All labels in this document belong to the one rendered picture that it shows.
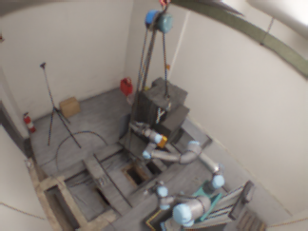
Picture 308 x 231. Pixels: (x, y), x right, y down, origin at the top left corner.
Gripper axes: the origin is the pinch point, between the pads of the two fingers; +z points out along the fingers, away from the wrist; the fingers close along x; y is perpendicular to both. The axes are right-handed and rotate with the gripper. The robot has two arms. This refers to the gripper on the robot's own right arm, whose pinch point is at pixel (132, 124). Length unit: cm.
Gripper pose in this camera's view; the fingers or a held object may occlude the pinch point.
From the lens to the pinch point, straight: 151.0
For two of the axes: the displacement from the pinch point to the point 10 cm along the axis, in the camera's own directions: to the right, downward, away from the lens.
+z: -8.5, -4.6, 2.5
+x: 4.9, -5.2, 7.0
